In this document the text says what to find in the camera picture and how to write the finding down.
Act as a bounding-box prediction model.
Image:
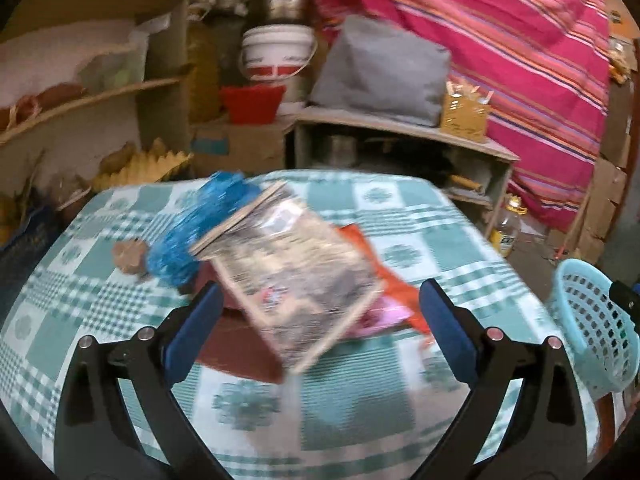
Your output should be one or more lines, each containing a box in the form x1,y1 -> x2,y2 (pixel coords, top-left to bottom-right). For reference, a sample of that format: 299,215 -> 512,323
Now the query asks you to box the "white plastic bucket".
239,24 -> 318,81

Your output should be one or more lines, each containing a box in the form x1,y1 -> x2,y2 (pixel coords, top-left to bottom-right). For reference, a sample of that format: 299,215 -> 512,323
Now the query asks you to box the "yellow utensil holder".
440,78 -> 494,143

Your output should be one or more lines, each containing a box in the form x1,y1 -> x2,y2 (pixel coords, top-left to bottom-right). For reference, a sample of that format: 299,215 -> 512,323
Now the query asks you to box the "red plastic bowl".
219,84 -> 286,126

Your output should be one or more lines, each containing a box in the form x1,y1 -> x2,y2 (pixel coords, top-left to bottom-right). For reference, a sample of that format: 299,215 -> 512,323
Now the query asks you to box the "light blue laundry basket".
544,259 -> 639,400

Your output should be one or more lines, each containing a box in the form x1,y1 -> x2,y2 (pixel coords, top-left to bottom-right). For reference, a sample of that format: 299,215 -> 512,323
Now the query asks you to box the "curved wooden wall shelf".
1,76 -> 183,146

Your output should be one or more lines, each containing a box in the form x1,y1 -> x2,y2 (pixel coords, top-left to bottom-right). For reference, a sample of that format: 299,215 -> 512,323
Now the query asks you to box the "orange plastic bag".
337,224 -> 431,335

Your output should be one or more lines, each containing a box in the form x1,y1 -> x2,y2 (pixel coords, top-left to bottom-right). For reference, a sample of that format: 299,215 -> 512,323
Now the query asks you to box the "grey cushion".
309,15 -> 451,127

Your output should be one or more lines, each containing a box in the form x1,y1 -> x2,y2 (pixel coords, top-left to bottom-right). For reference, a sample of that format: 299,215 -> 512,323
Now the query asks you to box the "cardboard box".
191,120 -> 294,178

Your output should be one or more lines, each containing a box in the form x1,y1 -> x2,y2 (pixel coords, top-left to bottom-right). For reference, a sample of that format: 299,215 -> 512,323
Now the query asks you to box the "blue plastic bag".
145,171 -> 262,288

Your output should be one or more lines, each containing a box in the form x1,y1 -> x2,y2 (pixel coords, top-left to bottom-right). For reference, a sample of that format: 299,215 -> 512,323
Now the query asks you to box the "yellow egg tray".
91,138 -> 193,193

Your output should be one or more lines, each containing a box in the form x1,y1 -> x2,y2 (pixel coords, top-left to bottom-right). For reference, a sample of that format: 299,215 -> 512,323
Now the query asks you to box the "maroon scouring pad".
196,309 -> 284,384

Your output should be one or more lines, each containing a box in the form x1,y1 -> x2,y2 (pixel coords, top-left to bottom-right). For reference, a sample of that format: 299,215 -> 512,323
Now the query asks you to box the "camouflage snack bag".
190,181 -> 383,374

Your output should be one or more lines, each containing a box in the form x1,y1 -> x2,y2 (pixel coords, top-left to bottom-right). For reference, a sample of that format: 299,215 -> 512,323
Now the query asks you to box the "pink striped curtain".
314,0 -> 610,230

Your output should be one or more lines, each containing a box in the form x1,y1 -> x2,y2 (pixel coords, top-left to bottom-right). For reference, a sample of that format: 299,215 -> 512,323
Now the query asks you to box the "wooden side shelf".
285,106 -> 520,237

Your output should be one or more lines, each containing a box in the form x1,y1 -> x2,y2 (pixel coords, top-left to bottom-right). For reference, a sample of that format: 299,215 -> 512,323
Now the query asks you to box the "steel cooking pot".
264,0 -> 308,24

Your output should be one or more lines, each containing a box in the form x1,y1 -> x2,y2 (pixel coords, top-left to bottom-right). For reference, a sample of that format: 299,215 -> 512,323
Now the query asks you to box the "pink plastic wrapper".
344,295 -> 411,338

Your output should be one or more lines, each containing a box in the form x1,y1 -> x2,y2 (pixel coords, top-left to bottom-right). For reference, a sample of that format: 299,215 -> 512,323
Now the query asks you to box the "oil bottle yellow label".
489,194 -> 527,258

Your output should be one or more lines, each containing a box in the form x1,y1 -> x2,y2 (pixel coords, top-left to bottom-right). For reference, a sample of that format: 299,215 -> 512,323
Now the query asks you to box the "crumpled brown paper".
112,238 -> 149,276

